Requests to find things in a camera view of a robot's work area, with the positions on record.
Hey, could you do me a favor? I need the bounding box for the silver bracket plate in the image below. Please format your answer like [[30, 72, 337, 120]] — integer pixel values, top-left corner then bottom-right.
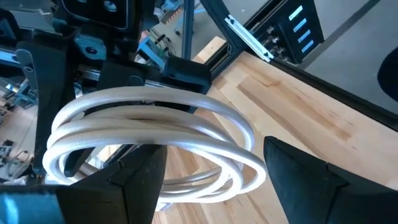
[[224, 14, 275, 62]]

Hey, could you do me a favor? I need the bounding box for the black box with light stripes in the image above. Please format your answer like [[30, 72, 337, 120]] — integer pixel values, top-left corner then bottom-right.
[[248, 0, 325, 65]]

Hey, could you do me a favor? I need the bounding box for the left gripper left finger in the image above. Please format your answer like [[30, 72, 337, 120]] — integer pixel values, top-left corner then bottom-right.
[[0, 145, 168, 224]]

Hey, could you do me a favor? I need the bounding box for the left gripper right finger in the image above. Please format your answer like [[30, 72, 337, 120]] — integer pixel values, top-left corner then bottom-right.
[[263, 136, 398, 224]]

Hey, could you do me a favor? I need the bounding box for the black rounded object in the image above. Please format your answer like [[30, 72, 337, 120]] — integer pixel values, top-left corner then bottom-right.
[[377, 45, 398, 103]]

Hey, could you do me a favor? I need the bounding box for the white HDMI cable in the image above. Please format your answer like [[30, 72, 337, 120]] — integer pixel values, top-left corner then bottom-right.
[[42, 85, 268, 212]]

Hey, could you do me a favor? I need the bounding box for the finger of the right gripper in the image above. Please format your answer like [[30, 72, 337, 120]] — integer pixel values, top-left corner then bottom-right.
[[161, 55, 213, 113], [15, 40, 75, 175]]

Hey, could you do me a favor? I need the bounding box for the black aluminium table frame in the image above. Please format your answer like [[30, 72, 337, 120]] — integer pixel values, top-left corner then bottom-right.
[[198, 0, 398, 131]]

